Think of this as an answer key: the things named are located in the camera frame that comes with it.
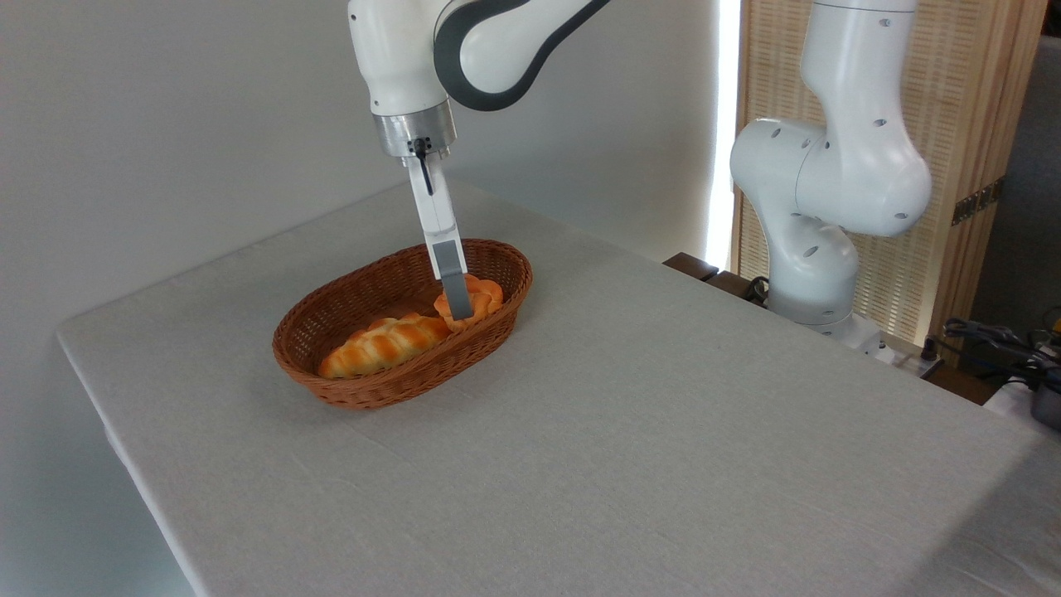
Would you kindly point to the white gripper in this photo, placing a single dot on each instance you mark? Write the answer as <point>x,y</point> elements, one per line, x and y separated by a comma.
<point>435,211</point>

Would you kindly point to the round knotted bread roll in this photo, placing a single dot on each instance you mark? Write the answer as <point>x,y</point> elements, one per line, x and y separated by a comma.
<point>487,297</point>

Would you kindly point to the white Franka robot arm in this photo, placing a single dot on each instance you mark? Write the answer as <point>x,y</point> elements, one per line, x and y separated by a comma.
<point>398,50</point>

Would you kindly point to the long braided bread loaf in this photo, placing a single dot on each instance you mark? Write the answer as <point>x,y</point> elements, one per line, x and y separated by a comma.
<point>381,344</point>

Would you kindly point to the brown wicker oval basket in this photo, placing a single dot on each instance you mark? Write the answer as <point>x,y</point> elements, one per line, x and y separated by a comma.
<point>390,390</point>

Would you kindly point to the dark metal screen hinge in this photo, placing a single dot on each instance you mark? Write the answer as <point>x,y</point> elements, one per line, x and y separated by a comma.
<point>978,201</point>

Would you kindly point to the light wooden slatted screen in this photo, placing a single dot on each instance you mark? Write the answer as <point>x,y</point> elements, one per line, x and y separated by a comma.
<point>953,83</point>

